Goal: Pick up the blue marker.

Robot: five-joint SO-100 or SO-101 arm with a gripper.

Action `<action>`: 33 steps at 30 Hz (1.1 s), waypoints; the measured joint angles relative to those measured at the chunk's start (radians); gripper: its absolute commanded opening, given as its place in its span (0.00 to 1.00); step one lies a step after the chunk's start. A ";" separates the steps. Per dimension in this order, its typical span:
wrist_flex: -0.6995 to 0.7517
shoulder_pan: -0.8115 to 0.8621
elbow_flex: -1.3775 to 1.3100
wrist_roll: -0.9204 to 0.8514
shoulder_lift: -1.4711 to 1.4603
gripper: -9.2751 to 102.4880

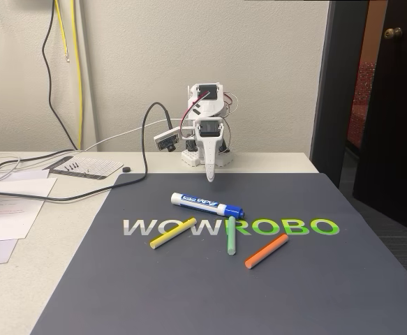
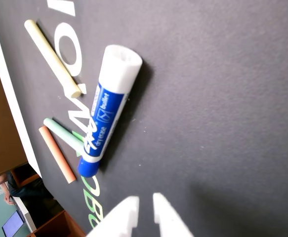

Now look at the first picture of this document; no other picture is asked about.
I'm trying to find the short yellow wire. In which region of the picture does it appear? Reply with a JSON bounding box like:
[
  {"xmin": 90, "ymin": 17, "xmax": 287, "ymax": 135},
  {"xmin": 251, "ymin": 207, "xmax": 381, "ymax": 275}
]
[{"xmin": 54, "ymin": 0, "xmax": 71, "ymax": 64}]

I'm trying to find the blue dry erase marker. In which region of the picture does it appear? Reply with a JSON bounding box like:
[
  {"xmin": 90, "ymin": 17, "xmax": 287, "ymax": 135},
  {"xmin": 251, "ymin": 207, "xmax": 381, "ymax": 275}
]
[{"xmin": 170, "ymin": 192, "xmax": 246, "ymax": 219}]

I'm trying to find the brass door knob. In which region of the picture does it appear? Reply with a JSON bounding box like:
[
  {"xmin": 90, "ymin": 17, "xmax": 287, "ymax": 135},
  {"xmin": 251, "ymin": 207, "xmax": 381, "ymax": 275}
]
[{"xmin": 383, "ymin": 27, "xmax": 404, "ymax": 40}]

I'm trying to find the yellow chalk stick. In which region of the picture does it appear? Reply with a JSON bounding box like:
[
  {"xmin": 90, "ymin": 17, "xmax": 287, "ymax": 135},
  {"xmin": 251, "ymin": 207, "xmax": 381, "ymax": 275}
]
[{"xmin": 149, "ymin": 217, "xmax": 196, "ymax": 250}]

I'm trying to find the dark grey door frame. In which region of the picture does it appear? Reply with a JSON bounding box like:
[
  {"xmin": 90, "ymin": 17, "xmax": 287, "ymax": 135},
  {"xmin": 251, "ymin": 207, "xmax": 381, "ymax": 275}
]
[{"xmin": 309, "ymin": 0, "xmax": 370, "ymax": 190}]

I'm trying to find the long yellow wire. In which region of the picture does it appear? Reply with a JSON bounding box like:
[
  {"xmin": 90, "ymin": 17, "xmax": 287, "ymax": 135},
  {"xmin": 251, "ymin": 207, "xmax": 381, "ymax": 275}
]
[{"xmin": 70, "ymin": 0, "xmax": 84, "ymax": 150}]

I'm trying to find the dark wooden door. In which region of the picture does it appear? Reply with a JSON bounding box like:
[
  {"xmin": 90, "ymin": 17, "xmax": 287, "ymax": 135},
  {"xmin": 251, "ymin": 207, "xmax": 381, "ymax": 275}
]
[{"xmin": 352, "ymin": 0, "xmax": 407, "ymax": 240}]

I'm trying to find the red patterned furniture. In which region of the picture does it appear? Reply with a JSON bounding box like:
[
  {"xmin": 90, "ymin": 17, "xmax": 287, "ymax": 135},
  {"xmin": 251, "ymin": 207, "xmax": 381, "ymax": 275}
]
[{"xmin": 347, "ymin": 61, "xmax": 378, "ymax": 148}]

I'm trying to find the green chalk stick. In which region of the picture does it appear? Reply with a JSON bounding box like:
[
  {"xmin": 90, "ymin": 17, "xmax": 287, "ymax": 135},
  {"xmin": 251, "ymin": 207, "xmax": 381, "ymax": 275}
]
[{"xmin": 226, "ymin": 216, "xmax": 237, "ymax": 256}]

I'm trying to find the dark grey WOWROBO mat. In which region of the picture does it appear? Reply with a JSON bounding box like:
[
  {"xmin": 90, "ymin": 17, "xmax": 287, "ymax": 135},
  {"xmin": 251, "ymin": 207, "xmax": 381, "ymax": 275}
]
[{"xmin": 30, "ymin": 172, "xmax": 407, "ymax": 335}]

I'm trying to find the white camera module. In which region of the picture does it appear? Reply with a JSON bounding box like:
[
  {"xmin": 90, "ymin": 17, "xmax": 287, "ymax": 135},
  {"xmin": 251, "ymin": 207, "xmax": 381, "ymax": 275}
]
[{"xmin": 154, "ymin": 127, "xmax": 181, "ymax": 153}]

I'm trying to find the white cable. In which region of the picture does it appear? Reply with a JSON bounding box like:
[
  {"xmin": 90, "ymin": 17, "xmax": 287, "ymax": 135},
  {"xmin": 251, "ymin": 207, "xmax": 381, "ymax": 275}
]
[{"xmin": 0, "ymin": 118, "xmax": 177, "ymax": 183}]

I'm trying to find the clear bag with screws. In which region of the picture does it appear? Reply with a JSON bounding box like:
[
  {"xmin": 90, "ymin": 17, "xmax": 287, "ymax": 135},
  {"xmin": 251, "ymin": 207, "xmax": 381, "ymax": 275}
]
[{"xmin": 42, "ymin": 156, "xmax": 124, "ymax": 181}]

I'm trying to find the orange chalk stick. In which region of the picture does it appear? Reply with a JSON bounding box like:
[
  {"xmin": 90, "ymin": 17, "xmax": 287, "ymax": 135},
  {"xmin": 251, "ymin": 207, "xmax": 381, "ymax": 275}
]
[{"xmin": 244, "ymin": 233, "xmax": 290, "ymax": 270}]

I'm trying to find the large white paper sheet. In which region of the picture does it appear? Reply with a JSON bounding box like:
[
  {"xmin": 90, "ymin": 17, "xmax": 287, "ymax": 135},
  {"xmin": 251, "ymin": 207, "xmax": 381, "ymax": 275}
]
[{"xmin": 0, "ymin": 177, "xmax": 58, "ymax": 244}]

